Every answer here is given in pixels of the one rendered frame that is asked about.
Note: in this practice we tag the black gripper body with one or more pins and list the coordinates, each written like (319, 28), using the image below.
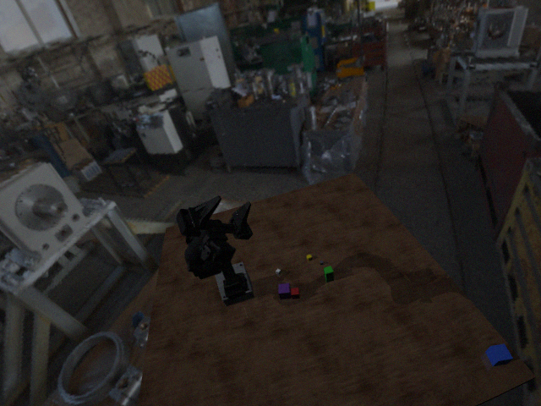
(215, 229)

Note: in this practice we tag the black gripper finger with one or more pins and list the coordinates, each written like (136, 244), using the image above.
(240, 217)
(201, 214)

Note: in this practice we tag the blue block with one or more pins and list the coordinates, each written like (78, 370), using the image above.
(498, 355)

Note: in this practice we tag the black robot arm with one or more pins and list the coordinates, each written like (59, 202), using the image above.
(215, 257)

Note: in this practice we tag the purple block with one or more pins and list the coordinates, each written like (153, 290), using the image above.
(285, 291)

